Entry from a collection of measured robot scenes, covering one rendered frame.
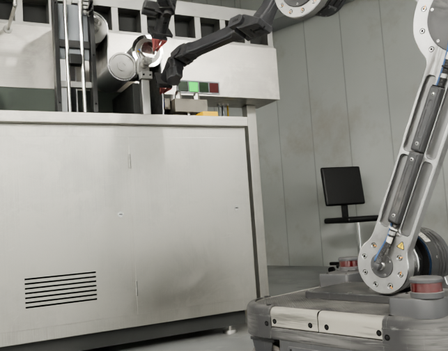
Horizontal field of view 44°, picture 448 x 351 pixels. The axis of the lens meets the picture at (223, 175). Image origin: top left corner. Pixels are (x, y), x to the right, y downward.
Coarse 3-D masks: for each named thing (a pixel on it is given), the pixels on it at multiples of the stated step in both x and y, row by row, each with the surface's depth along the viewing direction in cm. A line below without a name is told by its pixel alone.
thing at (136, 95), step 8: (128, 88) 248; (136, 88) 243; (120, 96) 260; (128, 96) 248; (136, 96) 243; (120, 104) 260; (128, 104) 249; (136, 104) 243; (120, 112) 261; (128, 112) 249; (136, 112) 242
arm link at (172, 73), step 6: (174, 54) 232; (174, 60) 233; (174, 66) 233; (180, 66) 234; (168, 72) 233; (174, 72) 231; (180, 72) 232; (168, 78) 231; (174, 78) 232; (180, 78) 232; (174, 84) 235
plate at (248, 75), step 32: (0, 32) 252; (32, 32) 258; (0, 64) 250; (32, 64) 257; (192, 64) 294; (224, 64) 303; (256, 64) 312; (192, 96) 294; (224, 96) 301; (256, 96) 310
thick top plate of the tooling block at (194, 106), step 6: (174, 102) 248; (180, 102) 248; (186, 102) 250; (192, 102) 251; (198, 102) 252; (204, 102) 254; (174, 108) 248; (180, 108) 248; (186, 108) 249; (192, 108) 251; (198, 108) 252; (204, 108) 254; (168, 114) 255; (192, 114) 256
